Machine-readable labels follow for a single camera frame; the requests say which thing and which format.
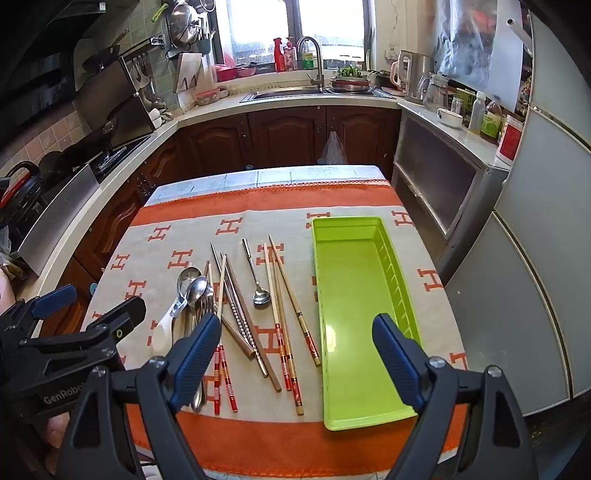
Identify steel basin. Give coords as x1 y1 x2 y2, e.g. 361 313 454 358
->
329 75 374 94

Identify person's left hand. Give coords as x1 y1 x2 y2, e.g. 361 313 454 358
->
45 412 75 450

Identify steel tablespoon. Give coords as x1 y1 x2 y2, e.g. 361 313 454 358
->
188 275 209 413

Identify brown wooden kitchen cabinets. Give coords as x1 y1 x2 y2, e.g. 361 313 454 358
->
39 105 402 333

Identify red-handled black pot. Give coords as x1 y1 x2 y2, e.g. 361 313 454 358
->
0 161 47 222

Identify grey refrigerator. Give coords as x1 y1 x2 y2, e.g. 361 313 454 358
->
436 9 591 418

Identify steel faucet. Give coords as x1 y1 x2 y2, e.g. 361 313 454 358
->
296 36 326 90

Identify short-handled steel soup spoon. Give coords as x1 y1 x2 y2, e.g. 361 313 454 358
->
169 266 202 319

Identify white cutting board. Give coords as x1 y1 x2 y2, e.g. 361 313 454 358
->
173 52 204 94

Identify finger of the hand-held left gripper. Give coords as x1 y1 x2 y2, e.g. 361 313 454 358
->
16 296 147 365
0 285 77 333

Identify kitchen window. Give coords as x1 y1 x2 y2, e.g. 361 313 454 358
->
215 0 370 72

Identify textured steel chopstick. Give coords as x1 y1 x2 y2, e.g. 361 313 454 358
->
219 251 259 360
210 242 269 379

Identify steel fork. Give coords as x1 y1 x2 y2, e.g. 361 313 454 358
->
196 295 218 328

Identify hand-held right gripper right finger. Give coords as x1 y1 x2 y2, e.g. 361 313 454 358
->
372 313 541 480

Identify red label jar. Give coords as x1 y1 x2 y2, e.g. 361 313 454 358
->
496 114 527 162

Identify steel dish cabinet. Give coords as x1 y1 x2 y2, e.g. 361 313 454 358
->
76 53 155 148

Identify white kitchen countertop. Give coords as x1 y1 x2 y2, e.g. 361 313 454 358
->
18 80 511 278

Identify orange printed blanket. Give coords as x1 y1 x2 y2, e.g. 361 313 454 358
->
81 182 469 464

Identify glass jug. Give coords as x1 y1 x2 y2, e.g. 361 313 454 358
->
418 71 455 112

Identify green box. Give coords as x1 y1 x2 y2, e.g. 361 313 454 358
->
455 88 476 125

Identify steel sink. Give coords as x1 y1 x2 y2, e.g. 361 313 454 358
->
239 87 398 103

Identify hanging plastic bag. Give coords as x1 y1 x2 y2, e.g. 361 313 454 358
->
434 0 497 90

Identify white ceramic spoon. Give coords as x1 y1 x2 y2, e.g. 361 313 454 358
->
148 298 188 357

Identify grey cabinet frosted doors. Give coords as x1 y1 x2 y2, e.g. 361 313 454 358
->
392 108 511 278

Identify clear plastic bottle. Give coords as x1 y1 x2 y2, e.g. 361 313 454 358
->
468 91 488 134

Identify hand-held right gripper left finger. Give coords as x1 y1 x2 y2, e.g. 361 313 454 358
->
55 313 222 480

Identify green plastic tray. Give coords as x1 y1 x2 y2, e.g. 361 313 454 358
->
310 216 423 432

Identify green label oil bottle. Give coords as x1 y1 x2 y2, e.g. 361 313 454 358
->
480 99 506 139

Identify small long-handled steel spoon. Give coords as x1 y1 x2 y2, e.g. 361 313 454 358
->
241 237 272 306

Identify steel wok lid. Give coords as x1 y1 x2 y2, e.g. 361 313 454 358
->
165 1 199 47

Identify red striped bamboo chopstick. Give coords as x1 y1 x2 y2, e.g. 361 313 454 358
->
204 261 238 413
213 253 228 415

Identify black frying pan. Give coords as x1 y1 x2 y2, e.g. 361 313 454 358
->
82 28 132 75

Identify gas stove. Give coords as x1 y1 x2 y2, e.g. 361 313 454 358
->
90 138 148 185

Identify steel splash guard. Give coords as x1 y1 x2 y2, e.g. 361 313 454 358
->
16 164 100 278

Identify clear plastic bag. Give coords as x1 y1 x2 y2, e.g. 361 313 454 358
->
318 130 348 165

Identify white electric kettle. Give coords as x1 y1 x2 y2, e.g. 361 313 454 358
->
390 50 432 103

